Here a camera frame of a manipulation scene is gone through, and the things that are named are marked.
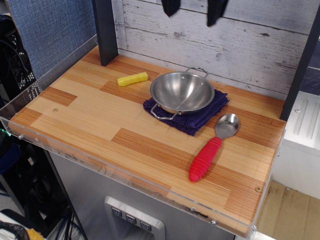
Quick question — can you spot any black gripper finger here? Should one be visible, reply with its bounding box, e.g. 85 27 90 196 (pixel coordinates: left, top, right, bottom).
161 0 181 17
207 0 228 27

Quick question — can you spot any steel pot with two handles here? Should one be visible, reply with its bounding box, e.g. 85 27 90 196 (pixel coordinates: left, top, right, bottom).
150 67 215 121

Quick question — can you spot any folded purple cloth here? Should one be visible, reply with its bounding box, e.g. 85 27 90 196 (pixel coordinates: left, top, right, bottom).
142 88 230 137

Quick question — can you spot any yellow plastic corn piece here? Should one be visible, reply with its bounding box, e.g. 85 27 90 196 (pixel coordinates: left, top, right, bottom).
117 72 148 87

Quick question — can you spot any black plastic crate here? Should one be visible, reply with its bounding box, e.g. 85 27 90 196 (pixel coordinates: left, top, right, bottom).
0 14 36 100

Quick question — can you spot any clear acrylic edge guard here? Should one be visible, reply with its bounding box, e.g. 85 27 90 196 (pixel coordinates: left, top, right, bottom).
0 47 285 240

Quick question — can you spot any grey dispenser button panel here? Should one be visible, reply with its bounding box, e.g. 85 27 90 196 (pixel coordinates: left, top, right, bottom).
104 195 166 240

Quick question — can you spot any yellow black object bottom left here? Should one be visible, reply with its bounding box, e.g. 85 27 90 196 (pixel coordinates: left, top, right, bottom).
0 221 45 240

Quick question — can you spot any dark left upright post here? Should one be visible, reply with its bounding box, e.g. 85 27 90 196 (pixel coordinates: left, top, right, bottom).
92 0 119 66

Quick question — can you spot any dark upright post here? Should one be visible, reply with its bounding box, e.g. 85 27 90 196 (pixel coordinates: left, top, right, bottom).
92 0 119 66
279 6 320 121

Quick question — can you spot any dark right upright post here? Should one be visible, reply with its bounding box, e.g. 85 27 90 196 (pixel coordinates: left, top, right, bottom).
279 6 320 121

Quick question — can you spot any spoon with red handle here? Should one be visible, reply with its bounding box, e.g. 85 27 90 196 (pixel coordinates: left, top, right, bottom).
189 113 240 182

